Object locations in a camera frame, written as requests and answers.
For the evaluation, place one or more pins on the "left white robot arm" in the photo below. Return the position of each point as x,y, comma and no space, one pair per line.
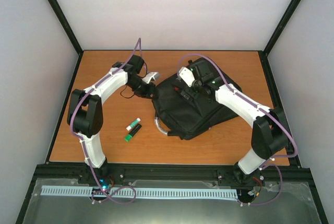
85,113

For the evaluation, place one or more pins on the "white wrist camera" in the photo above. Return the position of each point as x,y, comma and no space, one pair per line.
150,77
186,75

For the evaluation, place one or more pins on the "white green glue stick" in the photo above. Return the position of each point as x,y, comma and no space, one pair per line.
133,124

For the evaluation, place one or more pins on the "green highlighter marker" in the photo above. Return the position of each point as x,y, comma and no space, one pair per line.
132,132

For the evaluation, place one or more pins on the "light blue cable duct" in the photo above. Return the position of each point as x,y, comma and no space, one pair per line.
141,193

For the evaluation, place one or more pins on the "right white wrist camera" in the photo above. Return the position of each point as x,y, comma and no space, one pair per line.
186,75

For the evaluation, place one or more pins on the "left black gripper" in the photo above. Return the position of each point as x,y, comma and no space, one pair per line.
151,89

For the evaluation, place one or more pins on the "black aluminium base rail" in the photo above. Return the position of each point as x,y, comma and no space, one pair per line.
123,173

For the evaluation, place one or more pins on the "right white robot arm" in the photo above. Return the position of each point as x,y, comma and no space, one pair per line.
270,133

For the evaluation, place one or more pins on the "black student backpack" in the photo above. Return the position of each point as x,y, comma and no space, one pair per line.
175,116

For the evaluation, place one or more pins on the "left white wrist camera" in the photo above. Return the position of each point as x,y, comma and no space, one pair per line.
150,77

